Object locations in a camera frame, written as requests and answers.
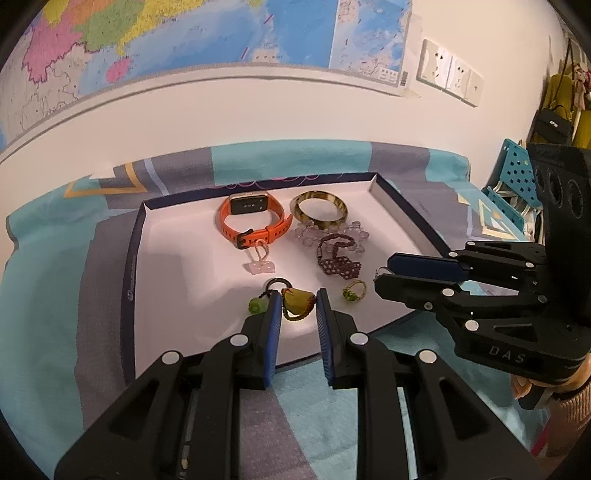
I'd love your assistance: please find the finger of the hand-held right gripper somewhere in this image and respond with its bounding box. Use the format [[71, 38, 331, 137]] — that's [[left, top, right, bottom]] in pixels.
[[387, 242, 548, 287], [373, 272, 550, 324]]

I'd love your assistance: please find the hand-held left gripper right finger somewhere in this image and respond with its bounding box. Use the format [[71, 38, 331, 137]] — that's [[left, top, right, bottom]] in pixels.
[[315, 288, 546, 480]]

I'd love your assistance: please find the blue perforated plastic chair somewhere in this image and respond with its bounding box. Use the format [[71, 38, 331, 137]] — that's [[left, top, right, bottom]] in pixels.
[[482, 138, 546, 232]]

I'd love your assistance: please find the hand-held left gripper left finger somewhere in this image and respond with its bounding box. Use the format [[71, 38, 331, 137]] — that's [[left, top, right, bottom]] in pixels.
[[54, 291, 282, 480]]

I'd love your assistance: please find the person's right hand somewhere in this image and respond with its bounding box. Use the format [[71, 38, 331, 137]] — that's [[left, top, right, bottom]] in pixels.
[[510, 357, 591, 411]]

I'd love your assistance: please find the teal and grey printed blanket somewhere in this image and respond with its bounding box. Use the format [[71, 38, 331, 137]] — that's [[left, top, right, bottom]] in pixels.
[[0, 141, 555, 480]]

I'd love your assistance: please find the white wall outlet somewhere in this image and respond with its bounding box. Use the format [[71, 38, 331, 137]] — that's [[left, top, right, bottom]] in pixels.
[[417, 38, 455, 88], [464, 69, 485, 106], [445, 54, 472, 95]]

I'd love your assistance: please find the gold ring with green stone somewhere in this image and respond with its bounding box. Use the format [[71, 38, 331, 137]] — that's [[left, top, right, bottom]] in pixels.
[[342, 280, 368, 303]]

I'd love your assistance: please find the tortoiseshell bangle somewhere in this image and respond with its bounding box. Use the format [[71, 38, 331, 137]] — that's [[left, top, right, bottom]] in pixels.
[[290, 189, 348, 230]]

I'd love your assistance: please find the dark blue shallow box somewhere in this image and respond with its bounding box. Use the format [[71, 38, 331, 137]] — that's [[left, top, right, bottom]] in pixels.
[[122, 172, 462, 386]]

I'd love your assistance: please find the colourful wall map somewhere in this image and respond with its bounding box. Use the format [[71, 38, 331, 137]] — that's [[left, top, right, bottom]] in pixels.
[[0, 0, 414, 153]]

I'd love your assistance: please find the clear bead bracelet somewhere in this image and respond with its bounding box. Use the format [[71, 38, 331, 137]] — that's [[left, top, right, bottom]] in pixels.
[[294, 220, 372, 254]]

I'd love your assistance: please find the person's right forearm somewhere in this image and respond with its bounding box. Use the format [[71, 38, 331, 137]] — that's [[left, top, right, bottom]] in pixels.
[[531, 388, 591, 462]]

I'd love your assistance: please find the purple bead bracelet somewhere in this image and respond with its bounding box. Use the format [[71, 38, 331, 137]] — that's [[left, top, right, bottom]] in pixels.
[[316, 233, 363, 279]]

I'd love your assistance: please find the yellow coat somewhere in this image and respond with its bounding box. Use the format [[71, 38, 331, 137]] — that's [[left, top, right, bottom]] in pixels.
[[540, 71, 591, 151]]

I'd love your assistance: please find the orange smartwatch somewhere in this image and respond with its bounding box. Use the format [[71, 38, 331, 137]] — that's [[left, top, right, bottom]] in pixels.
[[218, 191, 294, 250]]

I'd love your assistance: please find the white plush toy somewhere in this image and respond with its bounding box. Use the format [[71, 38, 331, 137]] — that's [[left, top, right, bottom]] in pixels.
[[573, 65, 591, 109]]

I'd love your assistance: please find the black handbag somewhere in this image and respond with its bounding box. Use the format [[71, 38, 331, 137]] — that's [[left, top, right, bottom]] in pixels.
[[533, 107, 575, 148]]

